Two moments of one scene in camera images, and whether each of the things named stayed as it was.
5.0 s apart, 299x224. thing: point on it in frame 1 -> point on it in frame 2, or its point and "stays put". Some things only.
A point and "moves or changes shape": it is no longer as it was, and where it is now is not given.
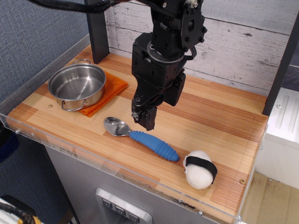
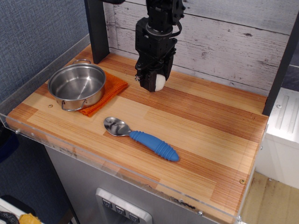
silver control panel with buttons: (112, 208) stays put
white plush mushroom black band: (200, 171) moves or changes shape
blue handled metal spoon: (119, 127) stays put
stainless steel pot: (78, 85) stays put
